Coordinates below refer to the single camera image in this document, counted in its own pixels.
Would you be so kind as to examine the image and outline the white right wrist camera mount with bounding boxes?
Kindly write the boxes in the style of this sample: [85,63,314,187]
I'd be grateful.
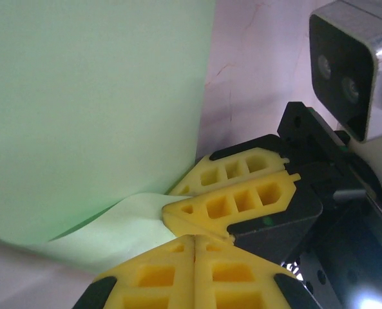
[347,128,382,194]

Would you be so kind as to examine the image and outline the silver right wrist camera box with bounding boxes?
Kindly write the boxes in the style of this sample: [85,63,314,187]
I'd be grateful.
[308,0,382,144]

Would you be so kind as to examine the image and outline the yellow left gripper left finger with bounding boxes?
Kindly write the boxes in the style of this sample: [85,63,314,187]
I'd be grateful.
[70,234,196,309]

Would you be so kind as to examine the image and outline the green paper sheet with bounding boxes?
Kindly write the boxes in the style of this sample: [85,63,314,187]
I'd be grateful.
[0,0,216,278]

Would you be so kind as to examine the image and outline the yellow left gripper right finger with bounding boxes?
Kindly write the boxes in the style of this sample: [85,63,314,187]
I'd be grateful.
[193,234,323,309]

